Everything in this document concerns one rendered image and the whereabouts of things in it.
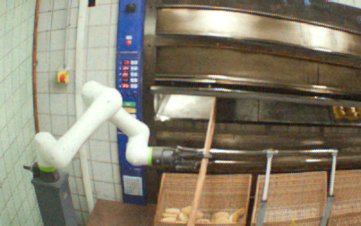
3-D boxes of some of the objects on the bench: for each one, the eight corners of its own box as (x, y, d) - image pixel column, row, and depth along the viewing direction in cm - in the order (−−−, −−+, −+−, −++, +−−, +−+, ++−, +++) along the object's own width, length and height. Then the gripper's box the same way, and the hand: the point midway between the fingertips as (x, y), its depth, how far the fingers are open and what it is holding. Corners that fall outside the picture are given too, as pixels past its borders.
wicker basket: (163, 206, 397) (162, 171, 387) (247, 207, 391) (253, 173, 381) (153, 239, 351) (150, 205, 342) (243, 240, 346) (249, 208, 336)
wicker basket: (323, 202, 383) (330, 169, 373) (375, 195, 376) (382, 167, 366) (324, 233, 338) (334, 201, 328) (382, 224, 331) (391, 195, 321)
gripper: (164, 140, 326) (212, 142, 323) (165, 168, 332) (210, 169, 329) (162, 145, 319) (210, 148, 316) (163, 174, 325) (210, 176, 322)
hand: (204, 159), depth 323 cm, fingers closed on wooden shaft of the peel, 3 cm apart
